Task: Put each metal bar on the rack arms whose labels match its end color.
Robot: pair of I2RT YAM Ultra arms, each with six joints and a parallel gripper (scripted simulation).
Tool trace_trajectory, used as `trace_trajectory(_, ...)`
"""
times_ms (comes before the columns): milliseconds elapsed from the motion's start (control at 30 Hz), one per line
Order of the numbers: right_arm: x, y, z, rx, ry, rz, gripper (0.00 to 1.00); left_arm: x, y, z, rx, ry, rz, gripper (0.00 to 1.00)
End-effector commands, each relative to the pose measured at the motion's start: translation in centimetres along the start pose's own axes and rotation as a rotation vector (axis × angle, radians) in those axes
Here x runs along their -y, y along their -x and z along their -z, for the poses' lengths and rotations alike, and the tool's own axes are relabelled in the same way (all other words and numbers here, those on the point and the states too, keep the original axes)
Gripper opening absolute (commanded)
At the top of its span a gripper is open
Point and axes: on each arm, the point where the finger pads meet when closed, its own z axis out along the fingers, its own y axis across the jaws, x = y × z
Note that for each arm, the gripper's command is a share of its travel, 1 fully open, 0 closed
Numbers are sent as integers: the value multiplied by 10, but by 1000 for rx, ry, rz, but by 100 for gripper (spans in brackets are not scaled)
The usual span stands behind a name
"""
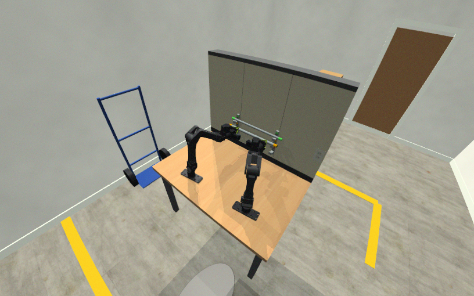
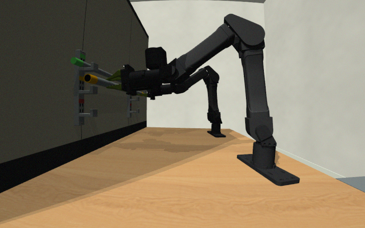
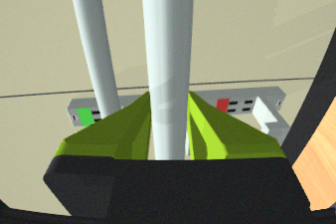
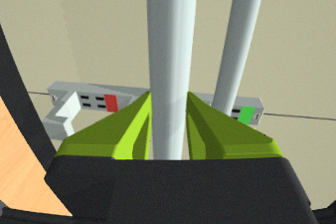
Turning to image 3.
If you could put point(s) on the dark grey wall panel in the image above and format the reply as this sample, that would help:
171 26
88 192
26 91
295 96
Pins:
235 44

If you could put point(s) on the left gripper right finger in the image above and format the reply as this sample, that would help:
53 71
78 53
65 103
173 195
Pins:
226 136

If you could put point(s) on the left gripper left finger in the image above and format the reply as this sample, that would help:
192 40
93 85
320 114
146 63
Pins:
114 135

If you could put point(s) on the grey metal bar with yellow ends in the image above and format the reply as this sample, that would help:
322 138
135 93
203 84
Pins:
168 35

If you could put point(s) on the grey metal bar with green end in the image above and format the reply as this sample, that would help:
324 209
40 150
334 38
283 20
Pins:
92 27

